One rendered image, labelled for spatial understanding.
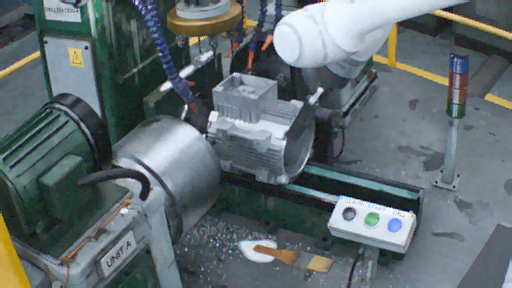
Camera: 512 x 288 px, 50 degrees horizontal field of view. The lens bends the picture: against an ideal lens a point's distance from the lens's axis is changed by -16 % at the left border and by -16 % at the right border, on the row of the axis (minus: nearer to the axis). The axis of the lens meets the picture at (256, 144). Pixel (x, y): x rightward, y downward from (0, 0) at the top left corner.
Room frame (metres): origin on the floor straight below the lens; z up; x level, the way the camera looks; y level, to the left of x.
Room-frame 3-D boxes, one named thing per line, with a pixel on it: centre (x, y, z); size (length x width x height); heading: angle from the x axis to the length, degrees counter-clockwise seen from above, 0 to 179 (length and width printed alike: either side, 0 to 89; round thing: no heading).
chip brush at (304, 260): (1.12, -0.07, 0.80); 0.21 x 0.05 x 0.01; 62
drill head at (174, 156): (1.09, 0.25, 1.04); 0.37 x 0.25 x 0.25; 148
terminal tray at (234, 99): (1.36, 0.02, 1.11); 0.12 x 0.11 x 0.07; 57
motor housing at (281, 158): (1.34, -0.02, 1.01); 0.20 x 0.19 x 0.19; 57
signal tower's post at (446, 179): (1.37, -0.55, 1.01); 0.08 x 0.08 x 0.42; 58
